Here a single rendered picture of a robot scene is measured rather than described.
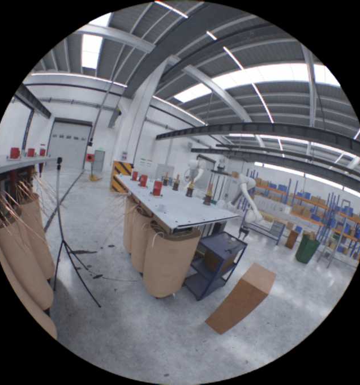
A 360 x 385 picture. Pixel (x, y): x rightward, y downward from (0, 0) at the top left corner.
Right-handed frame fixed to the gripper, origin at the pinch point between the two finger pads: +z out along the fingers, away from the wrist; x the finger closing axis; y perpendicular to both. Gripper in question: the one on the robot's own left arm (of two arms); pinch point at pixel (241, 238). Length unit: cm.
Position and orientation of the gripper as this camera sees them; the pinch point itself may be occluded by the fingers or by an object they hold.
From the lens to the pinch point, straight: 171.3
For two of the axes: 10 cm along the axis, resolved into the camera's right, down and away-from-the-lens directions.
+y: -7.7, -0.7, -6.3
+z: -2.2, 9.6, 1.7
